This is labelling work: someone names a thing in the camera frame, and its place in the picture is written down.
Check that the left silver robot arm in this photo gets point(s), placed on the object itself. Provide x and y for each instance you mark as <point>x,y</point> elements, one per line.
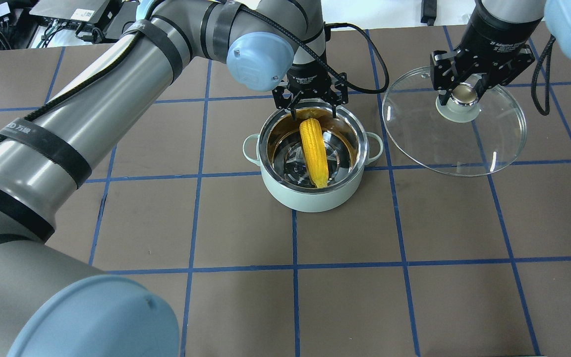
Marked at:
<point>53,305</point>

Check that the pale green electric pot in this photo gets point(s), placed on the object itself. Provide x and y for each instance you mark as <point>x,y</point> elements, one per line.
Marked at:
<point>278,152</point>

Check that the yellow corn cob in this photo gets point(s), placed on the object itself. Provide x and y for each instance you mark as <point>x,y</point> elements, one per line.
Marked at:
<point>314,152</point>

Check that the glass pot lid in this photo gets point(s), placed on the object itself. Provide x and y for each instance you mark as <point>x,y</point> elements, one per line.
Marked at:
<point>469,136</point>

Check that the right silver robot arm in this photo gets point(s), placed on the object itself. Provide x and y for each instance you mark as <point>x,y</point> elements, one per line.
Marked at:
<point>494,44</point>

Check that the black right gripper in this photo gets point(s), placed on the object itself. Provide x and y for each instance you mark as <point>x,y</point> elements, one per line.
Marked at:
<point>494,40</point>

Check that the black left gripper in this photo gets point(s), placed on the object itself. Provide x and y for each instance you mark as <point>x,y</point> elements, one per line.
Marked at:
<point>307,79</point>

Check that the black power adapter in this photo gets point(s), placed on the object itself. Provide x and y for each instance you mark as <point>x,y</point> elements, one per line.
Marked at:
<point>428,14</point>

